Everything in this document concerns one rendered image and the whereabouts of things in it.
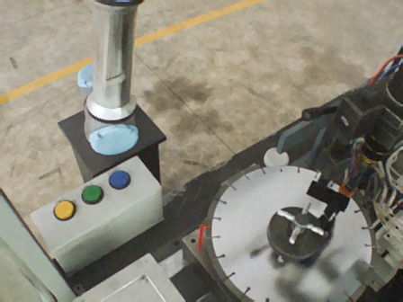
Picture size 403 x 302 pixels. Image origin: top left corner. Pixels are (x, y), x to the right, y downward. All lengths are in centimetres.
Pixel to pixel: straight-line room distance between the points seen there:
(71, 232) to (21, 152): 145
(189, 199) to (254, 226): 30
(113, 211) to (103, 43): 35
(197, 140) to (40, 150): 86
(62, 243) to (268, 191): 44
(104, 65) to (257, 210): 42
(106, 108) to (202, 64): 177
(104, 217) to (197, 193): 30
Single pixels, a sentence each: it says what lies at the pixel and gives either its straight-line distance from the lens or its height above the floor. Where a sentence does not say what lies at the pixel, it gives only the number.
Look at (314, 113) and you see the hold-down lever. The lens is 59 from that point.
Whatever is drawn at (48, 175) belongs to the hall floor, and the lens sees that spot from 209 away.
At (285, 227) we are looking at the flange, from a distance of 76.
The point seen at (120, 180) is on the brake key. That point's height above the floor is 91.
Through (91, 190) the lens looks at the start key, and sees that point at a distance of 86.
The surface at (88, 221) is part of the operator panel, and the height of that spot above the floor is 90.
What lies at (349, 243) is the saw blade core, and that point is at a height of 95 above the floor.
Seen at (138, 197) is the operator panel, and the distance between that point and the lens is 85.
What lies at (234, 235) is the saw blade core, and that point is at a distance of 75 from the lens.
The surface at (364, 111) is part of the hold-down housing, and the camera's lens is 58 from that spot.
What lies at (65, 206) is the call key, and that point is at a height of 91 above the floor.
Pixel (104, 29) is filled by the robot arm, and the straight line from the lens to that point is 76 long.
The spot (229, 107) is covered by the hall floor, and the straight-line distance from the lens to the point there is 231.
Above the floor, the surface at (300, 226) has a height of 100.
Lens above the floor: 161
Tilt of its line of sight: 57 degrees down
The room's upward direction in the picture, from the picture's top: 7 degrees clockwise
